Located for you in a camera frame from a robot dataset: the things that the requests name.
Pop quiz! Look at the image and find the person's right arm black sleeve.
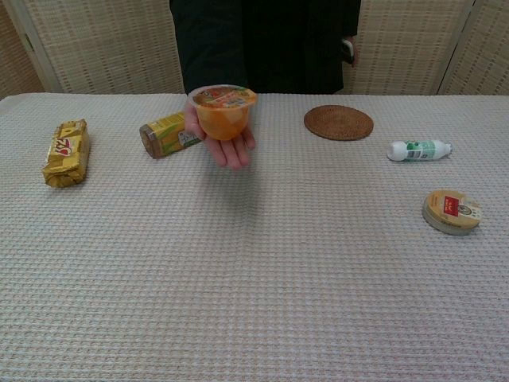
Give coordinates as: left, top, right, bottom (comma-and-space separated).
169, 0, 250, 96

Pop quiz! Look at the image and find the round tan tin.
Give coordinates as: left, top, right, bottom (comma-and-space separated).
421, 189, 484, 236

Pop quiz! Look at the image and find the green-yellow cylindrical can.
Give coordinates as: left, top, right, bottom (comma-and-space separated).
138, 111, 204, 160

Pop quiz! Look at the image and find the person's left hand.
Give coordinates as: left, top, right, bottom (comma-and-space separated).
344, 34, 359, 69

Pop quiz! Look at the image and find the yellow biscuit pack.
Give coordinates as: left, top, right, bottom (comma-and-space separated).
42, 118, 91, 188

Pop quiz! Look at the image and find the person's right hand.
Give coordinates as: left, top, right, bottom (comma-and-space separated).
183, 105, 256, 170

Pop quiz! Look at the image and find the orange fruit jelly cup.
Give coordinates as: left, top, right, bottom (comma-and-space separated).
187, 84, 258, 142

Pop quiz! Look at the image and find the white bottle green label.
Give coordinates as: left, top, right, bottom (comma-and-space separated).
387, 138, 454, 162

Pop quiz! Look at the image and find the person's black torso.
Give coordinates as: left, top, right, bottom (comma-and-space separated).
238, 0, 362, 96

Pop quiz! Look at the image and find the brown woven coaster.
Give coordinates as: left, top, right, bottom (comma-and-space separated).
304, 104, 375, 142

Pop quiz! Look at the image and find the beige woven screen panel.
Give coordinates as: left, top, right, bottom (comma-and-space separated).
437, 0, 509, 96
15, 0, 188, 96
0, 0, 45, 99
344, 0, 476, 96

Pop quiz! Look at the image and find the white woven tablecloth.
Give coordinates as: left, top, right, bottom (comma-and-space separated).
0, 93, 509, 382

